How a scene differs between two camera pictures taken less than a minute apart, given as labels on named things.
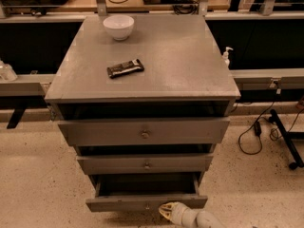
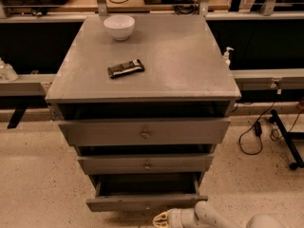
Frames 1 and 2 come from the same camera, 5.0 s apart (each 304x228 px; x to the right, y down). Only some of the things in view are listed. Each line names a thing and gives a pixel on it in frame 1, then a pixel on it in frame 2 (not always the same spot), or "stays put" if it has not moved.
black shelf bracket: [16, 117] stays put
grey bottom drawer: [143, 192] stays put
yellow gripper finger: [165, 210] → [161, 220]
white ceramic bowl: [119, 26] stays put
